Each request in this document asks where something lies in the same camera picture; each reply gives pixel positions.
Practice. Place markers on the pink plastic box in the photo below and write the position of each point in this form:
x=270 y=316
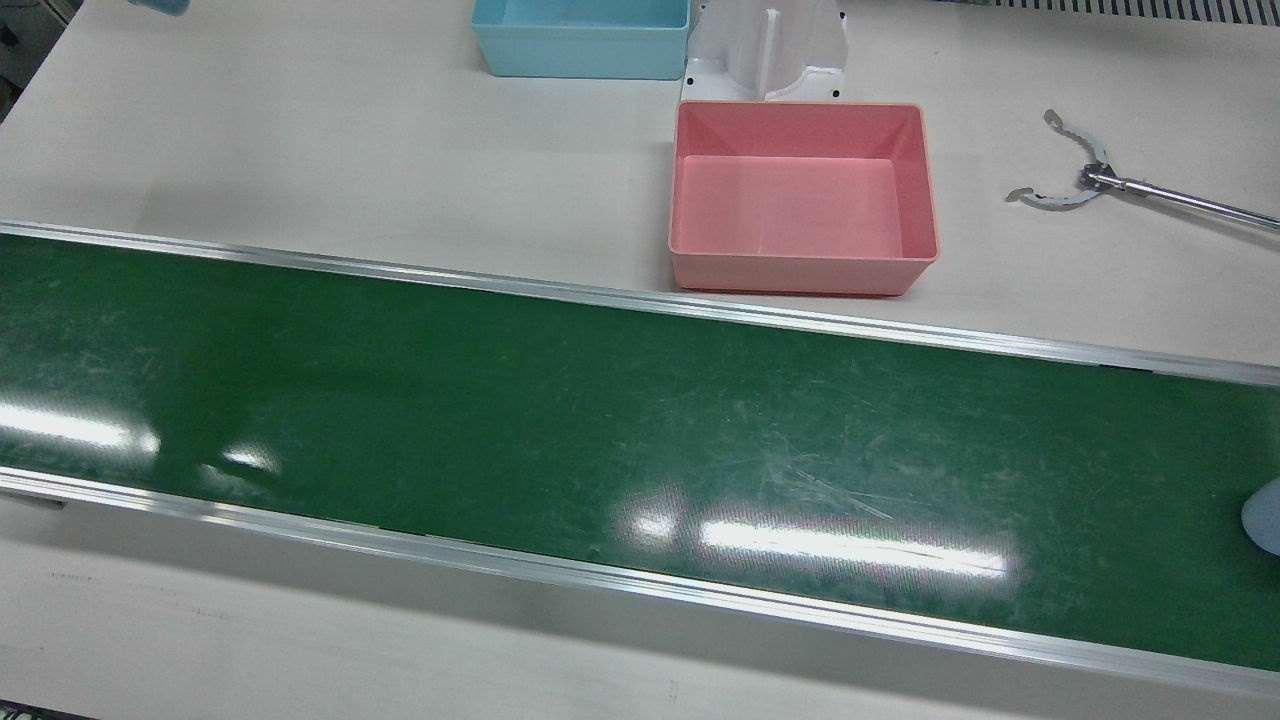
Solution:
x=800 y=200

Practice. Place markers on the black ribbed grating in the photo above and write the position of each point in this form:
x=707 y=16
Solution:
x=1150 y=10

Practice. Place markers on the green belt conveyor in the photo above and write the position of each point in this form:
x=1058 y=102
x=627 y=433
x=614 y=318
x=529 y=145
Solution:
x=500 y=420

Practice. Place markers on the metal reacher grabber tool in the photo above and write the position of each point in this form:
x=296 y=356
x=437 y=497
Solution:
x=1090 y=179

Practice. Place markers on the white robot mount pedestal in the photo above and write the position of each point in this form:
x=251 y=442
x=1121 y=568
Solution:
x=730 y=50

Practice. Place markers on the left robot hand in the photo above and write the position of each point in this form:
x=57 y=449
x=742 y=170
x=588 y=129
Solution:
x=1265 y=520

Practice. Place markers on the blue plastic box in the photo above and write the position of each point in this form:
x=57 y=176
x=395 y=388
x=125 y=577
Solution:
x=580 y=55

